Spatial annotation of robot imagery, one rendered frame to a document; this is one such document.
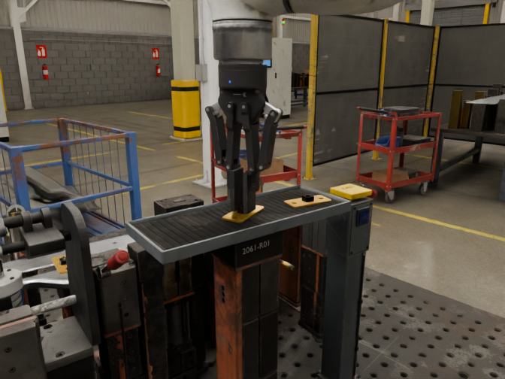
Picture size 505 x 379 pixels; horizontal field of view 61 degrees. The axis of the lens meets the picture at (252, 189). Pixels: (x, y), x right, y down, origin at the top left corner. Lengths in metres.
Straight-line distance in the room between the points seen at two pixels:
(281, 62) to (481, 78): 5.05
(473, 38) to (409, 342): 7.03
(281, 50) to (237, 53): 10.52
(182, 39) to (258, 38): 7.48
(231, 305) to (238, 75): 0.38
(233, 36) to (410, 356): 0.89
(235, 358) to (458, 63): 7.52
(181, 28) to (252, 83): 7.48
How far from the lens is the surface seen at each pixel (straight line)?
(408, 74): 7.42
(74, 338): 0.81
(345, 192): 0.86
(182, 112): 8.10
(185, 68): 8.12
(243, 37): 0.64
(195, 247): 0.60
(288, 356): 1.15
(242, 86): 0.64
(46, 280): 0.93
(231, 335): 0.78
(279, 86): 11.14
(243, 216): 0.70
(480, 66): 7.94
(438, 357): 1.23
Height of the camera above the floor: 1.40
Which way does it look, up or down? 17 degrees down
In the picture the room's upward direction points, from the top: straight up
